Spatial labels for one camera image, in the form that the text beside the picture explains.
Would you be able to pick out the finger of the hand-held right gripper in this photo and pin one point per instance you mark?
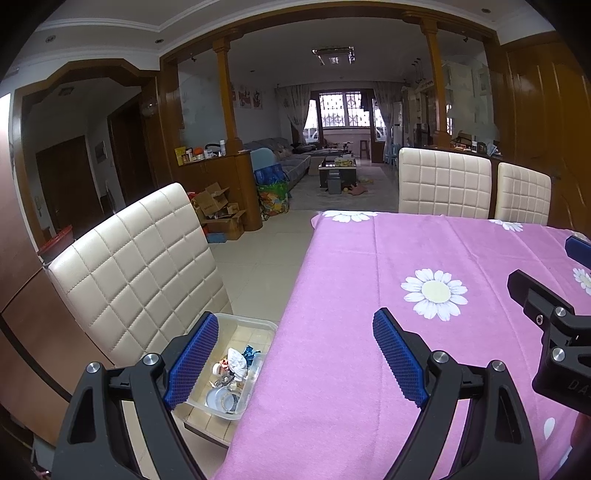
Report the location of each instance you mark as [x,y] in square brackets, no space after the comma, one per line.
[579,251]
[531,288]

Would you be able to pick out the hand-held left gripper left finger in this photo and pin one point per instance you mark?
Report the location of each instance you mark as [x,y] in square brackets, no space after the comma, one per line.
[194,364]

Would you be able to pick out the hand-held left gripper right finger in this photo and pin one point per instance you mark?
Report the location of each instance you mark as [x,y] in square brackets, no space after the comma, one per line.
[399,360]

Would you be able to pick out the white wrapper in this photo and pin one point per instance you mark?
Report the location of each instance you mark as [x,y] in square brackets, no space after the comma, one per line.
[238,362]

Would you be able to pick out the clear round plastic lid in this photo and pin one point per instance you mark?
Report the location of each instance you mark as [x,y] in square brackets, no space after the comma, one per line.
[231,402]

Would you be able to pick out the clear plastic storage bin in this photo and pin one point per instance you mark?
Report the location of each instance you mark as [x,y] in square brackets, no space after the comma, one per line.
[240,332]

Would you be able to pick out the blue snack wrapper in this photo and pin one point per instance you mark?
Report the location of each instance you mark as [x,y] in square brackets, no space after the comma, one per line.
[250,354]

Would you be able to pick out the cream padded dining chair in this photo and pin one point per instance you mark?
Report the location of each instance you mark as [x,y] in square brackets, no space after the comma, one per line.
[134,267]
[521,194]
[443,184]

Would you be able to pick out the pink floral tablecloth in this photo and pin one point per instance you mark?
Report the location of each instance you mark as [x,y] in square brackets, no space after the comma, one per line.
[369,258]

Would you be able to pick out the wooden double door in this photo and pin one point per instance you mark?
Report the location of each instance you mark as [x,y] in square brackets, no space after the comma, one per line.
[545,115]

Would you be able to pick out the pile of cardboard boxes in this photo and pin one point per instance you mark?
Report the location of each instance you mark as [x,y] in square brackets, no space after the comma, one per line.
[219,212]

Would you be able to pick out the wooden partition counter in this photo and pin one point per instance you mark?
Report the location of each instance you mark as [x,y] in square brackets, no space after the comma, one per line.
[231,184]

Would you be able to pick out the colourful printed bag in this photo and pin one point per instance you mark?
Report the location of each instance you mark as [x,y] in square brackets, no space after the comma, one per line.
[273,198]

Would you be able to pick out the grey waste bin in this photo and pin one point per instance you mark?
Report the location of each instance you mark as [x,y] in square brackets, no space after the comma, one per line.
[334,186]

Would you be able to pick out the coffee table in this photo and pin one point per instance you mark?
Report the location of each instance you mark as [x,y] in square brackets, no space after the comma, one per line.
[337,166]

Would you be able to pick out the white standing air conditioner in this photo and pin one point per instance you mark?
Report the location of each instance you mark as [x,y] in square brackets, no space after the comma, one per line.
[398,124]

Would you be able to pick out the wooden stool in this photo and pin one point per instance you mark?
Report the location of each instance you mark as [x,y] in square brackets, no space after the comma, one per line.
[364,150]

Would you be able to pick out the grey sofa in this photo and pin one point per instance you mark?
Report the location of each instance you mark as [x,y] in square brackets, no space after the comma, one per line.
[291,159]

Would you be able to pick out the barred window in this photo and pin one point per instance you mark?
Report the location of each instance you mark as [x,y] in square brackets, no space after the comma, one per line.
[344,110]

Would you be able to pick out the ceiling lamp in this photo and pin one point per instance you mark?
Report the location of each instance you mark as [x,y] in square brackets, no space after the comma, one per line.
[333,55]

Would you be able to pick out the wall pictures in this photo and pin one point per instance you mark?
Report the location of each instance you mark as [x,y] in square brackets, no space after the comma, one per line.
[249,97]

